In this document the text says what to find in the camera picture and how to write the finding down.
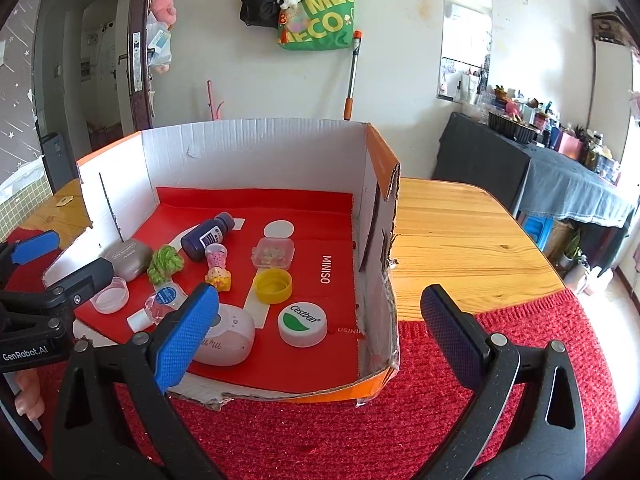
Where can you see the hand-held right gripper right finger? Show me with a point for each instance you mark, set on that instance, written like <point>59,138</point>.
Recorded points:
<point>452,332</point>

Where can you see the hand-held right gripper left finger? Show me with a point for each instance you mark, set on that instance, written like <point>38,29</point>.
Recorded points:
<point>187,335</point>

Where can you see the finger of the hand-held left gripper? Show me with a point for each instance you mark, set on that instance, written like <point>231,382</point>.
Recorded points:
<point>90,275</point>
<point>35,247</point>

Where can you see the clear round plastic lid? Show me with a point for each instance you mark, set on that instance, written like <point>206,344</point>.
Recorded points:
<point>109,297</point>

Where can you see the brown oval case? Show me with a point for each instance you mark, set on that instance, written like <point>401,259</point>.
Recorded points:
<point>127,260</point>

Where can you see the small clear dropper bottle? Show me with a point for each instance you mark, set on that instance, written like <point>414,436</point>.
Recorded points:
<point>160,305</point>

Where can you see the pink toy camera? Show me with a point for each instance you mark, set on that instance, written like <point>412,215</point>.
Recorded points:
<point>235,340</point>

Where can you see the green scrunchie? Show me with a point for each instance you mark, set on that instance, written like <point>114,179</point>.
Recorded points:
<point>165,262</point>

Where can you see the pink polka dot toy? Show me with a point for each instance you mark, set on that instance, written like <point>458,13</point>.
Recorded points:
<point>217,256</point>

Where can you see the dark blue bottle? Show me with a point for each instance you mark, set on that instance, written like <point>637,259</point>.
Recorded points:
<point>200,240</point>

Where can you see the yellow bottle cap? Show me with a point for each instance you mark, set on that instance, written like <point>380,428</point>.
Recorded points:
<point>272,287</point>

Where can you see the white cap with green label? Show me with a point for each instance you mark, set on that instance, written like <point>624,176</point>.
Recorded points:
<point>302,327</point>

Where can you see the clear square plastic box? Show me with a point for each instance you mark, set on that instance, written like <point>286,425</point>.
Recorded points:
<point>272,255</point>

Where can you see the orange cardboard box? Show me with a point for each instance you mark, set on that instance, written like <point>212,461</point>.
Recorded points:
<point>275,160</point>

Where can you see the person's left hand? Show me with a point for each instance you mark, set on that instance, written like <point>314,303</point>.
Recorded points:
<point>29,395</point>

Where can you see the small wooden piece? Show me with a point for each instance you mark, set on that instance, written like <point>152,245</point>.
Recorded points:
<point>64,200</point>

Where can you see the blue plastic stool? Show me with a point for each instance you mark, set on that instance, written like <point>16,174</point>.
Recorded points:
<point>537,227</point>

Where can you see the red knitted blanket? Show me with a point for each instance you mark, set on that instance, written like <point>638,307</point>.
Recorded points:
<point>325,435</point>

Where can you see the red paper liner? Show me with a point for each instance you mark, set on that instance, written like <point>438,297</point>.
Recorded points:
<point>310,200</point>

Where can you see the dark cloth covered side table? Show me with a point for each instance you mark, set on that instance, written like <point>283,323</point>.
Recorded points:
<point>550,175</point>

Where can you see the black ribbed tray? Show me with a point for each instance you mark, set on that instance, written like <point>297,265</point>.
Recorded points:
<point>510,127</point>

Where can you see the cluster of bottles and jars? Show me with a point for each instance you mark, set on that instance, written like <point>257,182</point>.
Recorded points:
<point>542,122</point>

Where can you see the plastic bag on door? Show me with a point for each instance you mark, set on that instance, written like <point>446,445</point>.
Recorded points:
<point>159,45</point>

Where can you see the pink plush toy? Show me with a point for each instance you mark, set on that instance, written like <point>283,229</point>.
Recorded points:
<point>164,5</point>

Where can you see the pink flower bunch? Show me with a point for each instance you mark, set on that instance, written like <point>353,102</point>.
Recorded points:
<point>635,105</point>

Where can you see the tall white panel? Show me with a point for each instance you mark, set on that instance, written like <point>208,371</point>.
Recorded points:
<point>607,85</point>

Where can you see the green tote bag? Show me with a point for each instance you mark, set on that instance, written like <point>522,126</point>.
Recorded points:
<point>325,25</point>

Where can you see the pink wall hook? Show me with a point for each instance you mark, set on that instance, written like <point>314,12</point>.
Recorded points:
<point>216,107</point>

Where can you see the wall mirror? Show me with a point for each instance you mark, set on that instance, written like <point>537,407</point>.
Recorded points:
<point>465,20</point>

